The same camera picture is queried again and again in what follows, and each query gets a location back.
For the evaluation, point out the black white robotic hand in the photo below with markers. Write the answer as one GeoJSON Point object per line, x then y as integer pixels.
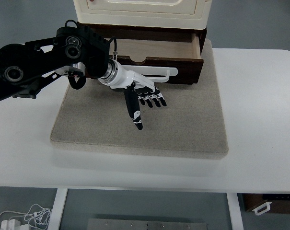
{"type": "Point", "coordinates": [137, 89]}

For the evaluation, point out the dark wooden drawer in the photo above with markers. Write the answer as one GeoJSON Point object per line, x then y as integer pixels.
{"type": "Point", "coordinates": [183, 53]}

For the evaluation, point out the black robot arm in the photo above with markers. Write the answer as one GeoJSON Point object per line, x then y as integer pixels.
{"type": "Point", "coordinates": [25, 69]}

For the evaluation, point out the dark wooden cabinet base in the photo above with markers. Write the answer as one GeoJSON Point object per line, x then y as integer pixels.
{"type": "Point", "coordinates": [149, 33]}

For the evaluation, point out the cream upper cabinet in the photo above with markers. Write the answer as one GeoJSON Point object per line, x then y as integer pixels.
{"type": "Point", "coordinates": [179, 14]}

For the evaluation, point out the beige square cushion pad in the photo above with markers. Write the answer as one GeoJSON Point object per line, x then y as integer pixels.
{"type": "Point", "coordinates": [191, 125]}

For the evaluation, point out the white table leg left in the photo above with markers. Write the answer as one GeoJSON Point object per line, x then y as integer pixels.
{"type": "Point", "coordinates": [58, 208]}

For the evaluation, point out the white table leg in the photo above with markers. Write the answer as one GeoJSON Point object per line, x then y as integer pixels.
{"type": "Point", "coordinates": [234, 211]}
{"type": "Point", "coordinates": [58, 208]}

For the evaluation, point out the white table leg right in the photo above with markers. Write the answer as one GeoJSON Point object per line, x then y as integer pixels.
{"type": "Point", "coordinates": [234, 211]}

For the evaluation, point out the white power adapter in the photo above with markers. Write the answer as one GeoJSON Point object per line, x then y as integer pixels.
{"type": "Point", "coordinates": [12, 224]}

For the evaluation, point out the brown wooden box on floor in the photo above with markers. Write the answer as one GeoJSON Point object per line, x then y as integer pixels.
{"type": "Point", "coordinates": [280, 202]}

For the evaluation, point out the white drawer handle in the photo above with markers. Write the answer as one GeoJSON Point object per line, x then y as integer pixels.
{"type": "Point", "coordinates": [156, 74]}

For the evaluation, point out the white handle on box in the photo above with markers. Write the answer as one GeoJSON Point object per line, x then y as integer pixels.
{"type": "Point", "coordinates": [263, 208]}

